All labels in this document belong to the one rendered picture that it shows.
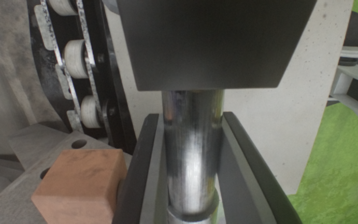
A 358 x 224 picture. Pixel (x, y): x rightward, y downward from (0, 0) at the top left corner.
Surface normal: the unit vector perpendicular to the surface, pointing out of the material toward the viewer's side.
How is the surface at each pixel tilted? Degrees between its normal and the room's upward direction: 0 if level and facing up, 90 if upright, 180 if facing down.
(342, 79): 3
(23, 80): 68
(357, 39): 0
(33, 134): 90
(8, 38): 57
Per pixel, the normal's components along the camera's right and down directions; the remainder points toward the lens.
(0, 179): -0.02, -0.86
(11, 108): 0.01, 0.51
